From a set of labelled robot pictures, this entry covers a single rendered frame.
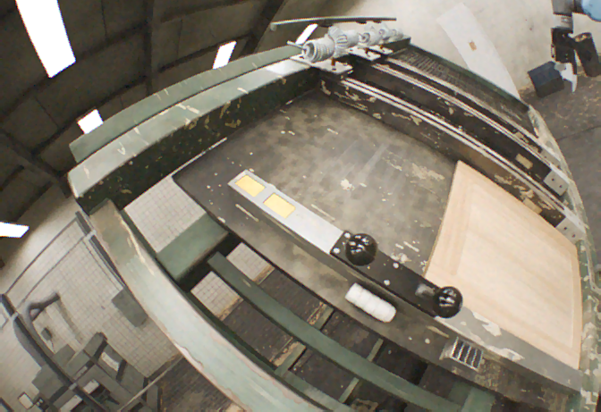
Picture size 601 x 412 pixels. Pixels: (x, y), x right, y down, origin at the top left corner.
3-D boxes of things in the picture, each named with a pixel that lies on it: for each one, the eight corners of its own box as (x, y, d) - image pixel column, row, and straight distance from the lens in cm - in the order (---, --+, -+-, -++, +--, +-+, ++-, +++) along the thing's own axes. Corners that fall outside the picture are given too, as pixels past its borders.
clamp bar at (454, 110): (561, 198, 122) (595, 157, 117) (328, 67, 113) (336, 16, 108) (557, 185, 130) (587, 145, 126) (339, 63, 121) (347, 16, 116)
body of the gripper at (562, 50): (551, 59, 106) (549, 26, 105) (571, 63, 108) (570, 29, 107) (555, 63, 98) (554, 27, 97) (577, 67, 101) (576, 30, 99)
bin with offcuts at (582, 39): (609, 71, 526) (595, 33, 510) (588, 80, 512) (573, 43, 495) (599, 65, 573) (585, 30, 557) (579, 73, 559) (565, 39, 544)
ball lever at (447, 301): (424, 306, 41) (456, 327, 29) (405, 296, 40) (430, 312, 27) (436, 286, 41) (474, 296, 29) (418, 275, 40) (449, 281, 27)
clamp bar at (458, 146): (571, 250, 102) (620, 205, 96) (287, 84, 90) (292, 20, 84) (568, 230, 108) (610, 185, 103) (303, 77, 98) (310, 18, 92)
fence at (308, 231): (568, 395, 80) (580, 391, 78) (230, 197, 48) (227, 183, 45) (571, 376, 81) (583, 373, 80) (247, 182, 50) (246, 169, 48)
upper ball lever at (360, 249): (362, 269, 39) (367, 274, 25) (342, 256, 39) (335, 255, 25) (376, 248, 39) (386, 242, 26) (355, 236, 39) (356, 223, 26)
